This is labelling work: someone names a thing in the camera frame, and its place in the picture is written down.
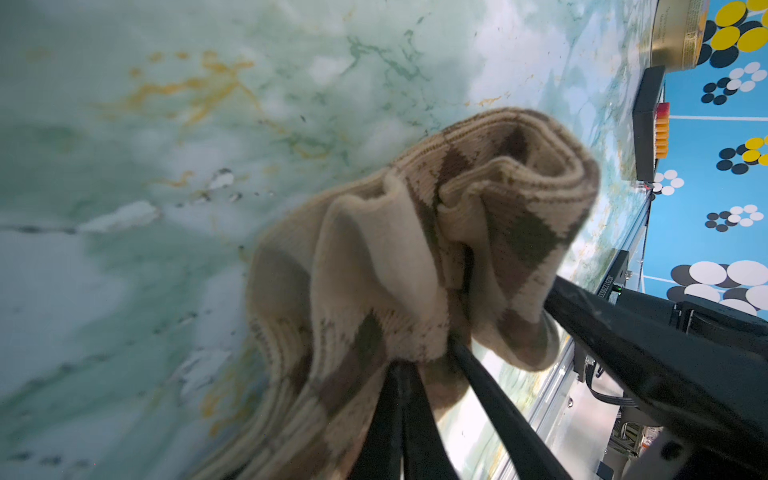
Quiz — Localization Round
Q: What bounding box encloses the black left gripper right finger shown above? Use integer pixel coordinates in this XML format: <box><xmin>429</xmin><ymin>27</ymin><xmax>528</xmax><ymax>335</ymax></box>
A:
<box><xmin>401</xmin><ymin>362</ymin><xmax>458</xmax><ymax>480</ymax></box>

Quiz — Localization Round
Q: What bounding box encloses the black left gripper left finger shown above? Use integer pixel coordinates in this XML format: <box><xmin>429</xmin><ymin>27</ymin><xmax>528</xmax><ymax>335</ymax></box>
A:
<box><xmin>348</xmin><ymin>361</ymin><xmax>408</xmax><ymax>480</ymax></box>

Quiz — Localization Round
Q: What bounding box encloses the beige argyle sock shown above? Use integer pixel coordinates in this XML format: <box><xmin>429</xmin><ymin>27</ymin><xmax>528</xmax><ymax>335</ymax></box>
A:
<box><xmin>190</xmin><ymin>107</ymin><xmax>600</xmax><ymax>479</ymax></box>

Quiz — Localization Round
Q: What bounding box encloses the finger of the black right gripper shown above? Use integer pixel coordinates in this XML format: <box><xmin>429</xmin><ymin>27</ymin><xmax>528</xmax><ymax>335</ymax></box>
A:
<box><xmin>545</xmin><ymin>278</ymin><xmax>767</xmax><ymax>474</ymax></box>
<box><xmin>448</xmin><ymin>335</ymin><xmax>571</xmax><ymax>480</ymax></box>

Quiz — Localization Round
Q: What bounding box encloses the black tray with coloured items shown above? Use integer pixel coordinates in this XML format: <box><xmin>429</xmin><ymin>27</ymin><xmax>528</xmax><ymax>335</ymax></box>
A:
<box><xmin>632</xmin><ymin>66</ymin><xmax>669</xmax><ymax>183</ymax></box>

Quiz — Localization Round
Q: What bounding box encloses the round red lid tin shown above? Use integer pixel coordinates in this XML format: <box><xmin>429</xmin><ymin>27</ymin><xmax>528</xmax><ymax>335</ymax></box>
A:
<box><xmin>650</xmin><ymin>0</ymin><xmax>710</xmax><ymax>72</ymax></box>

